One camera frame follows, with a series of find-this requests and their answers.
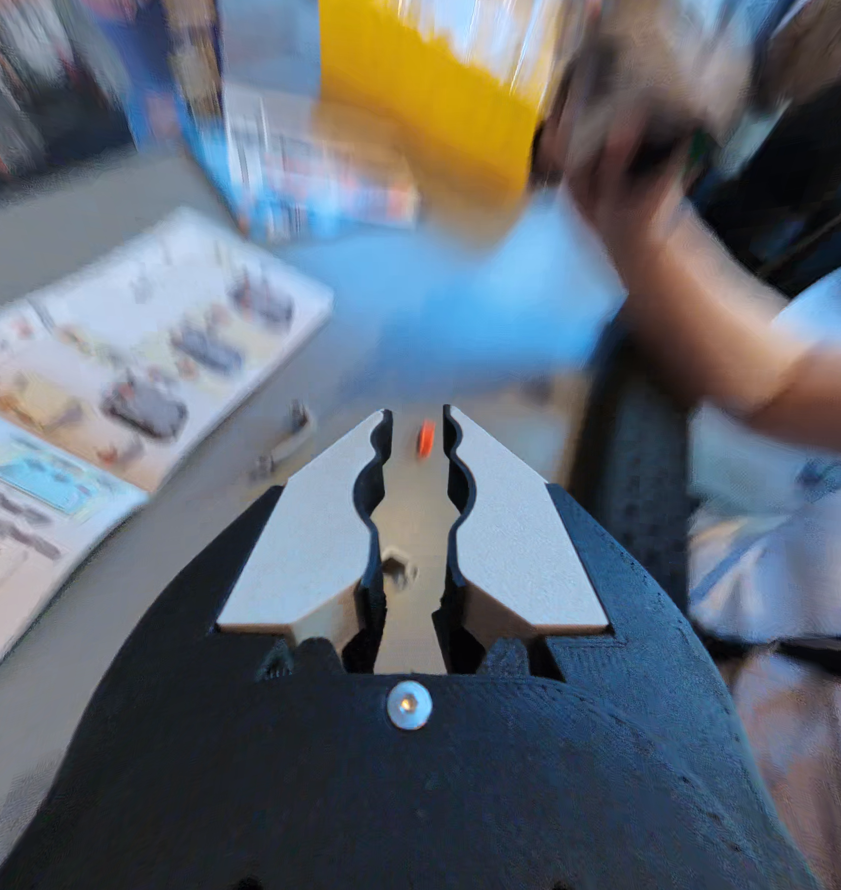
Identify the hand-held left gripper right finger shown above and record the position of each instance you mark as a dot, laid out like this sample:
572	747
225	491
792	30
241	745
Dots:
524	556

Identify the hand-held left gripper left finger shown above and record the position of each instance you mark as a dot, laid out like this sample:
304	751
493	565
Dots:
309	556

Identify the small grey building piece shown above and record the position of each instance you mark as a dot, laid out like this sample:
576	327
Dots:
398	569

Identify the orange thin beam piece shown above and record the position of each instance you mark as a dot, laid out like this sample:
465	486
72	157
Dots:
426	438

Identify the person's right forearm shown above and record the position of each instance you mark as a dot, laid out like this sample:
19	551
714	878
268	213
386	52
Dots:
705	327

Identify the person's right hand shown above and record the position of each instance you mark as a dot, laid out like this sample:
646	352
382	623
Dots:
629	215

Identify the grey curved panel piece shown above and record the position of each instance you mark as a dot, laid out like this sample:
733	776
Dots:
285	445

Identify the black perforated chair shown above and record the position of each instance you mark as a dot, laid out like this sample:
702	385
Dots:
636	473

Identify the yellow plastic bin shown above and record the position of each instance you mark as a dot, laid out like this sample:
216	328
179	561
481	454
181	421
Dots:
427	104

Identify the person's white shirt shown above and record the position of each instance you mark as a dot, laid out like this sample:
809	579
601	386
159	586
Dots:
775	542

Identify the open instruction manual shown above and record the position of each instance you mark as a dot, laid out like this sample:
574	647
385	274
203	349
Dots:
114	361

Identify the sticker sheet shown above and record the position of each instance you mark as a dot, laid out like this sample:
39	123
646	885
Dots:
323	167

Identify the person's trousers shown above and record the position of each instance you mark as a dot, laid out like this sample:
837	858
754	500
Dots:
802	765

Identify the blue booklet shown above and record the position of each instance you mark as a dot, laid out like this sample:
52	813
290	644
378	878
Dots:
212	174

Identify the robot kit box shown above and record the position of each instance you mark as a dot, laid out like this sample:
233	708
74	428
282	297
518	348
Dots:
45	83

